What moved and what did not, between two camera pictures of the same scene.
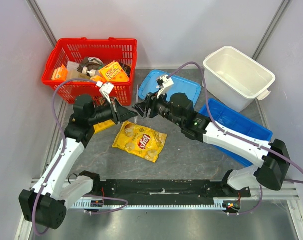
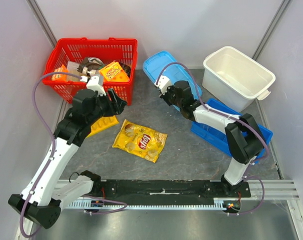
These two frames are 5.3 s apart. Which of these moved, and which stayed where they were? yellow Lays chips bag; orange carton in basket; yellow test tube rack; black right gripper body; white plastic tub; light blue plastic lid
Moved: black right gripper body; light blue plastic lid
Stayed: yellow Lays chips bag; yellow test tube rack; white plastic tub; orange carton in basket
